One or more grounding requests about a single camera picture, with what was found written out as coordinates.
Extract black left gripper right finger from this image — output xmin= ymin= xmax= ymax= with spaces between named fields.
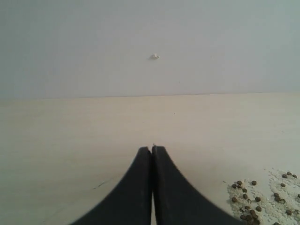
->
xmin=152 ymin=145 xmax=244 ymax=225

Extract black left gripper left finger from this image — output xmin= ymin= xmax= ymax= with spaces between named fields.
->
xmin=72 ymin=147 xmax=152 ymax=225

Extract brown and white granule pile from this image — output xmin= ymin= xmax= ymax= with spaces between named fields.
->
xmin=227 ymin=169 xmax=300 ymax=225

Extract white wall plug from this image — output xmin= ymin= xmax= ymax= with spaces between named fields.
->
xmin=149 ymin=53 xmax=160 ymax=60

